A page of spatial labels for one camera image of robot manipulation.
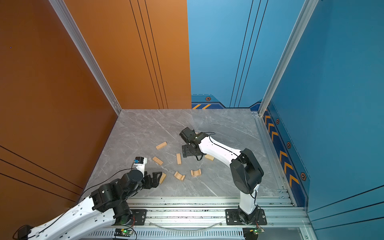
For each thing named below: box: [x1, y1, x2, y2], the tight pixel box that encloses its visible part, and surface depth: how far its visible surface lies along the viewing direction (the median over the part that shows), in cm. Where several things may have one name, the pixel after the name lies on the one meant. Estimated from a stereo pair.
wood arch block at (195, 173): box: [190, 168, 202, 178], surface depth 88 cm
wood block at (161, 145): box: [155, 141, 168, 151], surface depth 101 cm
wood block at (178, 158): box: [176, 153, 182, 165], surface depth 96 cm
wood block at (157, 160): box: [152, 156, 164, 166], surface depth 94 cm
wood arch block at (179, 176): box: [174, 171, 186, 182], surface depth 87 cm
